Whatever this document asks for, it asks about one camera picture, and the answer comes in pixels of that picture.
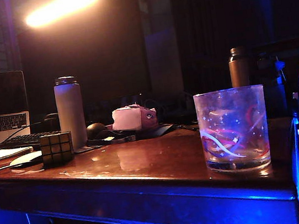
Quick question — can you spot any white computer mouse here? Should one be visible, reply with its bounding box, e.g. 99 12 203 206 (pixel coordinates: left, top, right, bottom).
8 150 45 168

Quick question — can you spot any black flat pouch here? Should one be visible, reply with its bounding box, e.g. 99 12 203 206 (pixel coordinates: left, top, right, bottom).
85 130 138 149

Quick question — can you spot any dark metal bottle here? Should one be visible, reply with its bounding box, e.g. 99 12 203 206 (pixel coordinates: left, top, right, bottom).
226 46 252 89

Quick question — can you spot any black round object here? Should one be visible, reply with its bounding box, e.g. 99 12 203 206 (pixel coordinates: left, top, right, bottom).
85 121 109 141

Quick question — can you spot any white paper notebook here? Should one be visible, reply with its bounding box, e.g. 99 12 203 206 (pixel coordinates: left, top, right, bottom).
0 143 35 163

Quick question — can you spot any black cable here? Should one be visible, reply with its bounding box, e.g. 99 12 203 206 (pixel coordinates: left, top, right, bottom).
0 119 62 144

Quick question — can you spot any black keyboard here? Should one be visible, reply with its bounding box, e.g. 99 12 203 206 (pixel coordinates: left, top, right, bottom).
0 129 65 156

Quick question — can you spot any glowing tube light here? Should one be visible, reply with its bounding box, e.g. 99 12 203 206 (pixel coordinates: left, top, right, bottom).
22 0 106 30

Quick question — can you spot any flat coaster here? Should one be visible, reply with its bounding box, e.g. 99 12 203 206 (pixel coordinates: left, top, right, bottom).
72 142 103 154

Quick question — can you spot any dark flat tray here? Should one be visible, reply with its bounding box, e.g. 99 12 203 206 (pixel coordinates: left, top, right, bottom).
136 122 175 140

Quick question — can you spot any blue white hanging tag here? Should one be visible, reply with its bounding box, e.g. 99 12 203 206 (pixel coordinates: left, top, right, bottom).
273 55 289 86

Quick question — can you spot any white insulated bottle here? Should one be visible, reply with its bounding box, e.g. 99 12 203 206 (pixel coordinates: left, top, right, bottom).
52 74 90 153

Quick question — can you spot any Rubik's cube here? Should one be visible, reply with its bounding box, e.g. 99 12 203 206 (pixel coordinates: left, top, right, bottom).
39 130 77 169

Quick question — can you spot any printed clear glass cup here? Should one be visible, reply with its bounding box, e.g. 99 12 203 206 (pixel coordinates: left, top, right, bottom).
193 83 275 178

